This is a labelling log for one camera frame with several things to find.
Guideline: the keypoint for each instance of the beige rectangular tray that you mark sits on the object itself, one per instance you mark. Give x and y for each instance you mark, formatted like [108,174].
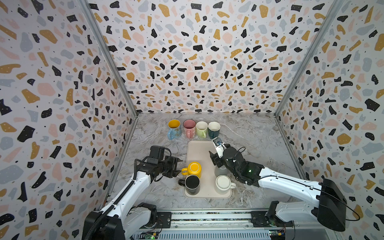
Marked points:
[198,151]

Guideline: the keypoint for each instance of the dark green mug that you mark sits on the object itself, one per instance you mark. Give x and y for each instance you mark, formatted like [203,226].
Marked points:
[213,130]

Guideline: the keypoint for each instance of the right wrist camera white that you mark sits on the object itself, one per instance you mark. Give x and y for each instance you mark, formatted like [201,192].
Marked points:
[219,146]

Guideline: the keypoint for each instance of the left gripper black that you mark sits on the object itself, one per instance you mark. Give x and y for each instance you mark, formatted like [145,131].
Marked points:
[172,160]

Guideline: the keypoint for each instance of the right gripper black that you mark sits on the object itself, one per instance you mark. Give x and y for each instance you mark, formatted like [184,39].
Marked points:
[217,159]

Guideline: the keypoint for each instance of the light green mug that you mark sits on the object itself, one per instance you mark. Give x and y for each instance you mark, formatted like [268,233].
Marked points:
[202,129]

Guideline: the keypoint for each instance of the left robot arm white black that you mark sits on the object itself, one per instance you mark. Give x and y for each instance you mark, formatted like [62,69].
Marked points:
[121,219]

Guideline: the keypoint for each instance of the aluminium corner post left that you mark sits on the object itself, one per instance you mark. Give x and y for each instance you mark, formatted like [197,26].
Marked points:
[84,5]

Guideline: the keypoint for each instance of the blue butterfly mug yellow inside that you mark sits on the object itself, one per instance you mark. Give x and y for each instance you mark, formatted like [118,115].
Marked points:
[175,130]

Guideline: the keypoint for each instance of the white mug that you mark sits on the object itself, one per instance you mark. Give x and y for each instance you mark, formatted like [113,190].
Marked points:
[224,185]

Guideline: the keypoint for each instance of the grey mug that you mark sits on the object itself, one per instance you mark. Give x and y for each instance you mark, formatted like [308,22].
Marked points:
[221,171]

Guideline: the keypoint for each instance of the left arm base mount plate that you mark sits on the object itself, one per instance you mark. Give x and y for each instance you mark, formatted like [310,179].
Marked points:
[159,220]

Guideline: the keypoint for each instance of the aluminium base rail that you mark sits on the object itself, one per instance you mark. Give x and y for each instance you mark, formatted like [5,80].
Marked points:
[227,224]

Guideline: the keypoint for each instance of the aluminium corner post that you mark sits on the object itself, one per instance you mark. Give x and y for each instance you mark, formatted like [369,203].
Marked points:
[84,5]
[331,14]

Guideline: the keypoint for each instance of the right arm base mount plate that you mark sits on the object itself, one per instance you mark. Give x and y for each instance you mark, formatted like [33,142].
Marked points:
[266,219]

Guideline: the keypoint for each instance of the pink patterned mug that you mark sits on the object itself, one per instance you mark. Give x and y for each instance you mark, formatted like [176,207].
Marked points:
[189,128]

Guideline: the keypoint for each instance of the aluminium corner post right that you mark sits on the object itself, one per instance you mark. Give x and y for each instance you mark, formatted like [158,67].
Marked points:
[331,14]

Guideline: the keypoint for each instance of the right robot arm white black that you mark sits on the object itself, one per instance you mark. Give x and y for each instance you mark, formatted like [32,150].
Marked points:
[320,201]

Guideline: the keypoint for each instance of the black mug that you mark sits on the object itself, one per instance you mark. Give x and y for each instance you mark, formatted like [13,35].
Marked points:
[191,184]

